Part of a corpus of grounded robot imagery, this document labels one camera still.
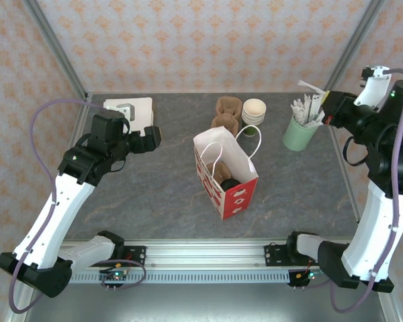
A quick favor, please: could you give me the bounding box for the aluminium frame post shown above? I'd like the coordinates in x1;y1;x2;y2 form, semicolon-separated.
325;0;388;92
21;0;89;101

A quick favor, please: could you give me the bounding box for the white paper straw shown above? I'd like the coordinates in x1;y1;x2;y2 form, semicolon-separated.
309;94;325;123
297;79;327;99
302;94;312;124
305;112;326;128
289;102;306;127

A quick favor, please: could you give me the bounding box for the black plastic cup lid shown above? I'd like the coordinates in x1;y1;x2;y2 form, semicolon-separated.
220;178;241;192

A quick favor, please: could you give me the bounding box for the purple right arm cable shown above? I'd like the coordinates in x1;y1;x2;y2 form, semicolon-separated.
330;68;403;313

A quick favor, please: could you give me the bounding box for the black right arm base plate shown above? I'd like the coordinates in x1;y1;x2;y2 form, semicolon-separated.
264;244;292;268

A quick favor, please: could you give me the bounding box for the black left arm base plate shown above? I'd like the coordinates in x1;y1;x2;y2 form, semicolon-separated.
122;246;147;268

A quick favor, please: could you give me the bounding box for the white paper napkin stack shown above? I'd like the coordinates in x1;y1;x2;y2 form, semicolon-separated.
103;97;154;133

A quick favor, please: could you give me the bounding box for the brown pulp cup carrier stack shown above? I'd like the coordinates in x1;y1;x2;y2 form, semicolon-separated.
210;96;242;137

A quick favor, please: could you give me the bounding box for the aluminium mounting rail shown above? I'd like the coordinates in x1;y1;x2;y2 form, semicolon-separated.
58;238;323;271

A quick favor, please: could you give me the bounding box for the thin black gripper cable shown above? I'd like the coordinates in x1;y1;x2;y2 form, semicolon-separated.
342;136;369;168

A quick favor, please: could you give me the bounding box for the red white paper bag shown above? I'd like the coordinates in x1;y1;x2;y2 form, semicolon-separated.
193;124;263;221

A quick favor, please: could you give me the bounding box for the grey metal sheet panel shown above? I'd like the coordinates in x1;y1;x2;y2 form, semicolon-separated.
23;283;400;322

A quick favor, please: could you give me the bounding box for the green paper cup stack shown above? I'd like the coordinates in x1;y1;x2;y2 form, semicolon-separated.
241;98;267;138

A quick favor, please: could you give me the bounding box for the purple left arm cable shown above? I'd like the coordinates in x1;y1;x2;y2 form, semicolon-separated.
9;99;147;315

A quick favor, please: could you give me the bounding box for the grey slotted cable duct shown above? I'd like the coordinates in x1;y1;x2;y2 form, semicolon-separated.
70;271;292;285

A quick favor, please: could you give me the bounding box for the mint green straw holder cup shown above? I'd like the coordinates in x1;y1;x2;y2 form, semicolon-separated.
282;115;318;152

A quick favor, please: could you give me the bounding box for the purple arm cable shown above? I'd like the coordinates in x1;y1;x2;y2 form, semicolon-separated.
9;99;147;315
330;68;403;313

